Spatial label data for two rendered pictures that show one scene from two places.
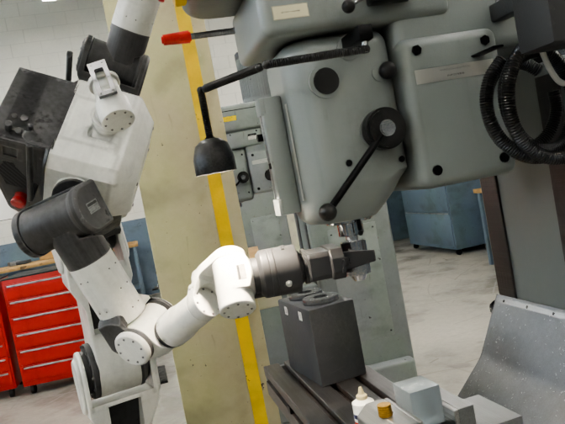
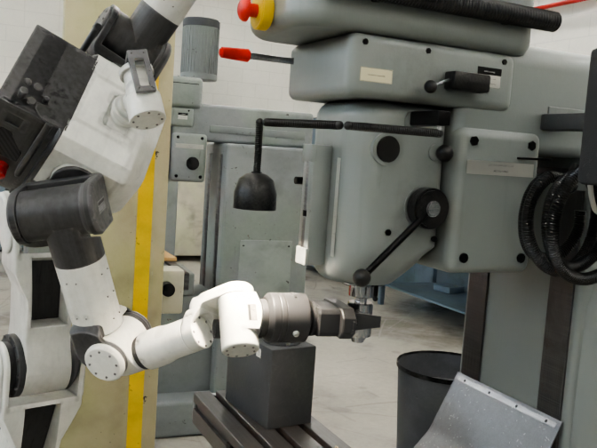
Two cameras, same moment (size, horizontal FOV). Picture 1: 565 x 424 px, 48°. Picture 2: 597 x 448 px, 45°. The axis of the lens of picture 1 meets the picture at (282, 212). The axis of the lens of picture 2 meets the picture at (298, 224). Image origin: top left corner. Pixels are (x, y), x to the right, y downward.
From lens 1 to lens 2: 0.33 m
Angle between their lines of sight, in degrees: 13
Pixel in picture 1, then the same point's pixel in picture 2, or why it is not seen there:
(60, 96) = (77, 69)
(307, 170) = (346, 229)
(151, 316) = (130, 332)
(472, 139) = (499, 235)
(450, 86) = (493, 181)
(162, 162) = not seen: hidden behind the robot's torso
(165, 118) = not seen: hidden behind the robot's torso
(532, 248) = (510, 340)
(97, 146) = (112, 138)
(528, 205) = (517, 300)
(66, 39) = not seen: outside the picture
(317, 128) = (368, 192)
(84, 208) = (96, 206)
